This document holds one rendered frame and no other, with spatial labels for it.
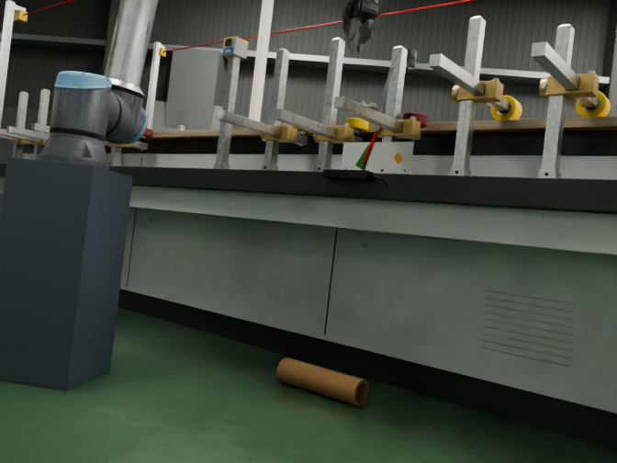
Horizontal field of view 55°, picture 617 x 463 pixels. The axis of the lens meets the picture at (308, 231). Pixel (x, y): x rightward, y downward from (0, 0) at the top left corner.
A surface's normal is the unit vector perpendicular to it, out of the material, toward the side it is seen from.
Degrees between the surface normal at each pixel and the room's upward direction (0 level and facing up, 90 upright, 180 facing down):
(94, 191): 90
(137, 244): 90
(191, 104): 90
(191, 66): 90
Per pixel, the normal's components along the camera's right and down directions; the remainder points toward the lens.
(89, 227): 0.99, 0.11
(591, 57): -0.13, -0.02
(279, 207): -0.62, -0.07
